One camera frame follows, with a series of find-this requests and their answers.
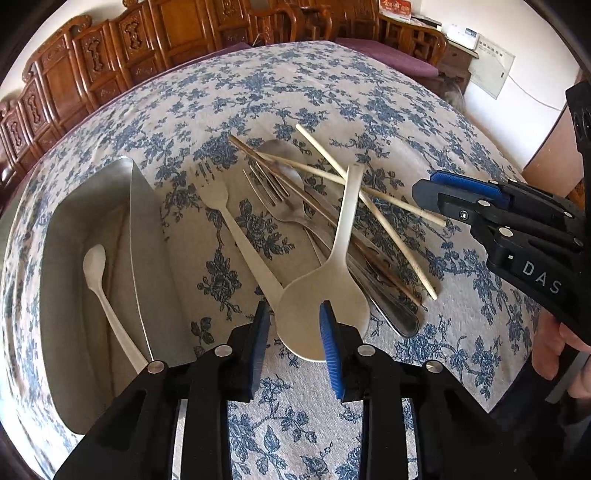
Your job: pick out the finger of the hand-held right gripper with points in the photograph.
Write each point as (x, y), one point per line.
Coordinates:
(443, 199)
(461, 181)

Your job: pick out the small white spoon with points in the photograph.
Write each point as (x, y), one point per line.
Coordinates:
(94, 267)

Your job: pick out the carved wooden armchair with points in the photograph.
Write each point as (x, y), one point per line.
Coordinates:
(295, 18)

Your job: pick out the person's right hand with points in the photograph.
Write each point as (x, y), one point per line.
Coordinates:
(549, 350)

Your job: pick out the metal spoon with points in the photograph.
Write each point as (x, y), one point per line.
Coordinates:
(279, 152)

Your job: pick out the carved wooden chair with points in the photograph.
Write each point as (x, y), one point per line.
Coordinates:
(18, 134)

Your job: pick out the light wooden chopstick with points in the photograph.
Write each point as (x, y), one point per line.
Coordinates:
(406, 207)
(323, 147)

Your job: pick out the white box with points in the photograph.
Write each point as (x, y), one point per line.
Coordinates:
(461, 38)

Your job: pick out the long carved wooden sofa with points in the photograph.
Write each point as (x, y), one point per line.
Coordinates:
(138, 41)

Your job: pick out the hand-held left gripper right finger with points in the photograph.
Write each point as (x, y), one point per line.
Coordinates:
(330, 350)

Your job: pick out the white wall chart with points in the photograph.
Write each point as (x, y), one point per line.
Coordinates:
(491, 71)

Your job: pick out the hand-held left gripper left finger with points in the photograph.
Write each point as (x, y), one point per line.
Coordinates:
(259, 344)

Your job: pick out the red box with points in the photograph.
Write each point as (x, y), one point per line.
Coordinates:
(395, 8)

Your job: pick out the purple seat cushion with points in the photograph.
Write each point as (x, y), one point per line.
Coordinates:
(392, 55)

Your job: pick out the white plastic fork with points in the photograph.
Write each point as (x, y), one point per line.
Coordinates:
(217, 194)

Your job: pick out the silver metal tray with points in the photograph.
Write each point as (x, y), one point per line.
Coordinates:
(152, 258)

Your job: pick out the large white plastic spoon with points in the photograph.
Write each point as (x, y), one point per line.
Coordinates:
(300, 318)

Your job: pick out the wooden lattice bench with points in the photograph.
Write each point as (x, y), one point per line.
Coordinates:
(415, 41)

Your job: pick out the dark brown chopstick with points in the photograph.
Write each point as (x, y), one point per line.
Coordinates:
(258, 159)
(318, 210)

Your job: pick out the wooden side cabinet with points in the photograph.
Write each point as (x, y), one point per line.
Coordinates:
(457, 64)

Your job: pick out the blue floral tablecloth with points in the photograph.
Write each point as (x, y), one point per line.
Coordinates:
(369, 115)

